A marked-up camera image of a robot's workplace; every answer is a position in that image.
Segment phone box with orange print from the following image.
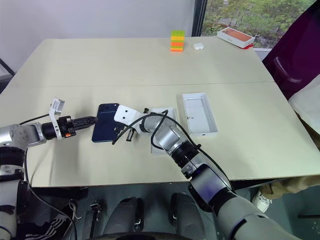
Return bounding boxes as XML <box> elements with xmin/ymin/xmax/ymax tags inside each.
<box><xmin>216</xmin><ymin>27</ymin><xmax>256</xmax><ymax>49</ymax></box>

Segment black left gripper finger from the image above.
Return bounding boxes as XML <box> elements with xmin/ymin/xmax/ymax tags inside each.
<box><xmin>73</xmin><ymin>121</ymin><xmax>97</xmax><ymax>132</ymax></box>
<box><xmin>74</xmin><ymin>116</ymin><xmax>100</xmax><ymax>125</ymax></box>

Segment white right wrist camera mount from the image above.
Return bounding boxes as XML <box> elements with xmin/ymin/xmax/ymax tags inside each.
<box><xmin>113</xmin><ymin>104</ymin><xmax>141</xmax><ymax>126</ymax></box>

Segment black white striped item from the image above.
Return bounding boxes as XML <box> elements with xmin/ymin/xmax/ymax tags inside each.
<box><xmin>24</xmin><ymin>216</ymin><xmax>72</xmax><ymax>240</ymax></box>

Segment dark window frame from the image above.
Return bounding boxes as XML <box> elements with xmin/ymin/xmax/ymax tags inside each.
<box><xmin>191</xmin><ymin>0</ymin><xmax>209</xmax><ymax>37</ymax></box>

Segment black chair frame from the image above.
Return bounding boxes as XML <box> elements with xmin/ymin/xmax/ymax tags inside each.
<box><xmin>0</xmin><ymin>58</ymin><xmax>16</xmax><ymax>86</ymax></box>

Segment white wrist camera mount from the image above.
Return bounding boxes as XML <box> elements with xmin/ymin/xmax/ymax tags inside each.
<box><xmin>48</xmin><ymin>97</ymin><xmax>66</xmax><ymax>140</ymax></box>
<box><xmin>113</xmin><ymin>104</ymin><xmax>141</xmax><ymax>126</ymax></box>

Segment dark rounded shape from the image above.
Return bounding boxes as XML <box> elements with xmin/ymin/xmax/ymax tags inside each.
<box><xmin>103</xmin><ymin>196</ymin><xmax>145</xmax><ymax>236</ymax></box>
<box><xmin>169</xmin><ymin>191</ymin><xmax>206</xmax><ymax>234</ymax></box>

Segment black metal strap clamp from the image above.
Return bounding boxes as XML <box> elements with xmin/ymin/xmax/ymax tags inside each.
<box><xmin>85</xmin><ymin>200</ymin><xmax>101</xmax><ymax>239</ymax></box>

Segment white phone box lid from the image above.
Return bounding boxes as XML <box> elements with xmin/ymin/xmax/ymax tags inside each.
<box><xmin>149</xmin><ymin>106</ymin><xmax>179</xmax><ymax>155</ymax></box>

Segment dark blue smartphone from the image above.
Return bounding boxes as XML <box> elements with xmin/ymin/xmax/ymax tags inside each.
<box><xmin>91</xmin><ymin>102</ymin><xmax>121</xmax><ymax>144</ymax></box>

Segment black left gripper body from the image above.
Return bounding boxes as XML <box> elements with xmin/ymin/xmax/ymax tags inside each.
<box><xmin>57</xmin><ymin>115</ymin><xmax>77</xmax><ymax>139</ymax></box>

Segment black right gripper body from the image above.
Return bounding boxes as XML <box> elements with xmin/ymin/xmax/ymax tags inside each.
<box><xmin>113</xmin><ymin>120</ymin><xmax>127</xmax><ymax>137</ymax></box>

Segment thin loose wire bundle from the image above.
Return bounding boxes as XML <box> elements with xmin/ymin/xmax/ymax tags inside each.
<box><xmin>67</xmin><ymin>199</ymin><xmax>83</xmax><ymax>221</ymax></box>

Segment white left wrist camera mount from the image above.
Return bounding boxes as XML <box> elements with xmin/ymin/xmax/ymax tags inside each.
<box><xmin>48</xmin><ymin>97</ymin><xmax>66</xmax><ymax>140</ymax></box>

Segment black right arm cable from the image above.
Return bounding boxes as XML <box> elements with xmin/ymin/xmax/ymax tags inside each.
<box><xmin>111</xmin><ymin>109</ymin><xmax>236</xmax><ymax>195</ymax></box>

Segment person in purple jacket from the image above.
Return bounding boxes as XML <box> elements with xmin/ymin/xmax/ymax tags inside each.
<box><xmin>259</xmin><ymin>4</ymin><xmax>320</xmax><ymax>201</ymax></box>

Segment white phone box base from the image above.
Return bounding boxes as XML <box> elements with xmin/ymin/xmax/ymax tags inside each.
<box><xmin>181</xmin><ymin>92</ymin><xmax>219</xmax><ymax>138</ymax></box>

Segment white sneaker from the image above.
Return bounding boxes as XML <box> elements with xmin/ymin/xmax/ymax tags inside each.
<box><xmin>251</xmin><ymin>190</ymin><xmax>273</xmax><ymax>214</ymax></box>

